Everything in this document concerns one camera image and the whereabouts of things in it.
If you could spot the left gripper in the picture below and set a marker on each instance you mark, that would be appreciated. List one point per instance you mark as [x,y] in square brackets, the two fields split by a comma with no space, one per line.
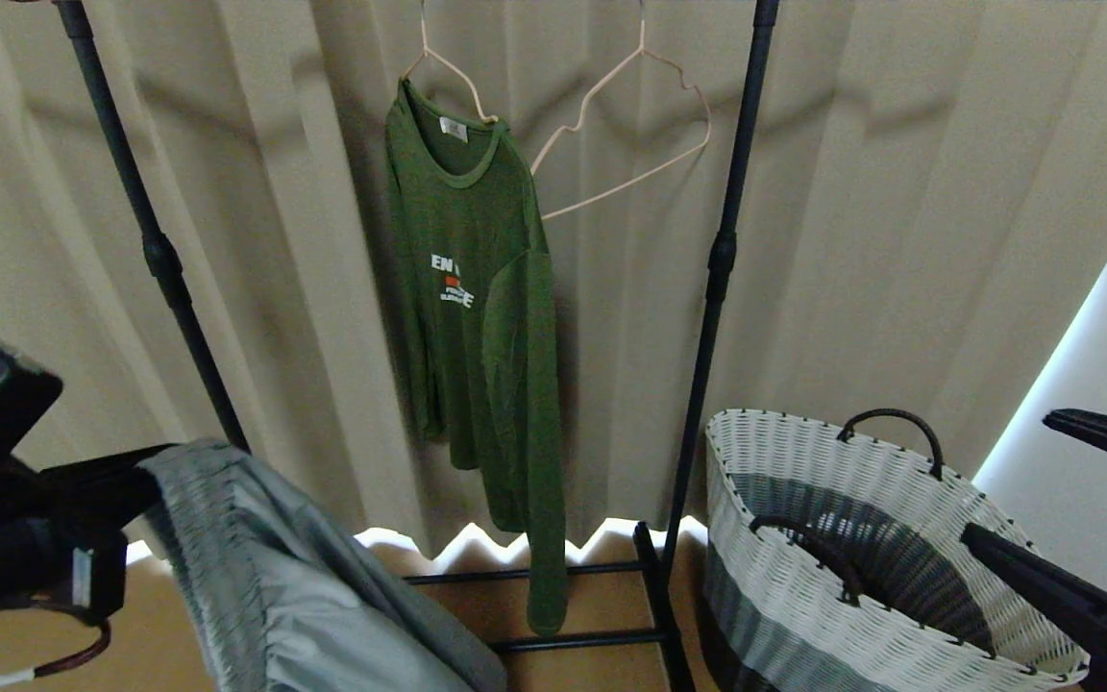
[6,557]

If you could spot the pale grey garment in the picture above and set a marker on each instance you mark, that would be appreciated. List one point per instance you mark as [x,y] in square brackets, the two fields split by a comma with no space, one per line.
[304,596]

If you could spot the green shirt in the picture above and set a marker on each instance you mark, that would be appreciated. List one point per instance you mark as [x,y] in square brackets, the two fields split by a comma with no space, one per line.
[477,384]

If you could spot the pink clothes hanger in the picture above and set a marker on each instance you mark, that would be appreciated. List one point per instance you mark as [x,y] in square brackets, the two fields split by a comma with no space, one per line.
[462,82]
[611,75]

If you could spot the white laundry basket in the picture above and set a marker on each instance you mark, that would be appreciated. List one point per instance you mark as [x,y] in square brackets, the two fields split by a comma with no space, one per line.
[803,452]

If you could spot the black clothes rack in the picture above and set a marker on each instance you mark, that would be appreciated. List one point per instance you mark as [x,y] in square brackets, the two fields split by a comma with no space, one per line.
[161,259]

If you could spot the beige curtain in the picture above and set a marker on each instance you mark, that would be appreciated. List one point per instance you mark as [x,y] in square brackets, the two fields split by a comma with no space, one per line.
[899,240]

